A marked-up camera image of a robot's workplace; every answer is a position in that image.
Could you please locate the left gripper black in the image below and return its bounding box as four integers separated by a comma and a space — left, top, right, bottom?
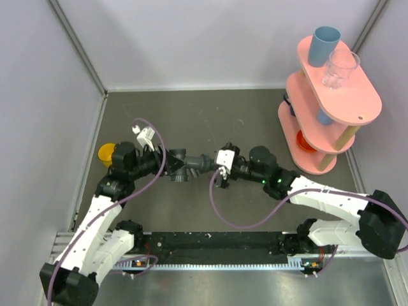
129, 143, 187, 180

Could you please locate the grey plastic pipe fitting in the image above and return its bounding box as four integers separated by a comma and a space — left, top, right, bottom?
169, 149, 217, 182

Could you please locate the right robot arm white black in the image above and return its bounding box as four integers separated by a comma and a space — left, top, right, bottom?
210, 143, 407, 259

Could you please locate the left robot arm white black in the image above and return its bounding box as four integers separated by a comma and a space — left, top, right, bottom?
40, 142, 186, 305

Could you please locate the yellow plastic cup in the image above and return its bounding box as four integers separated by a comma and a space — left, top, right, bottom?
98, 143, 115, 168

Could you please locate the orange bowl bottom tier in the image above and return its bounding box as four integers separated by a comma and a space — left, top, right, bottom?
296, 130, 316, 153

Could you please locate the dark blue cup behind shelf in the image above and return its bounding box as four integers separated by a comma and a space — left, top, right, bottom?
283, 92, 296, 117

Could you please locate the blue cup middle tier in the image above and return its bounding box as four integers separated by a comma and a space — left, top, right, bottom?
317, 109, 333, 126

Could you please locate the pink three-tier shelf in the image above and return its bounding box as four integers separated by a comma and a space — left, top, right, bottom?
278, 36, 382, 175

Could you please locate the clear glass cup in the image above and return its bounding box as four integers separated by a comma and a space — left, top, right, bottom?
322, 49, 360, 89

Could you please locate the blue cup on top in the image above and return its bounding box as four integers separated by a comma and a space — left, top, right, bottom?
308, 26, 341, 68

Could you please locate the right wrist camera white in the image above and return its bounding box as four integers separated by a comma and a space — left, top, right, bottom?
215, 149, 235, 179

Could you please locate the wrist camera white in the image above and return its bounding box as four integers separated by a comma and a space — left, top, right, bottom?
215, 149, 235, 179
132, 125, 156, 151

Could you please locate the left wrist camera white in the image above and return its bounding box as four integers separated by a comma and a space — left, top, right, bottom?
132, 125, 156, 151

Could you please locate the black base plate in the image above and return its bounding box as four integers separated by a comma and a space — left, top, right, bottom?
145, 231, 299, 265

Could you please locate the grey slotted cable duct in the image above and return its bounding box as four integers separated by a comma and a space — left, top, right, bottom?
114, 256, 319, 272

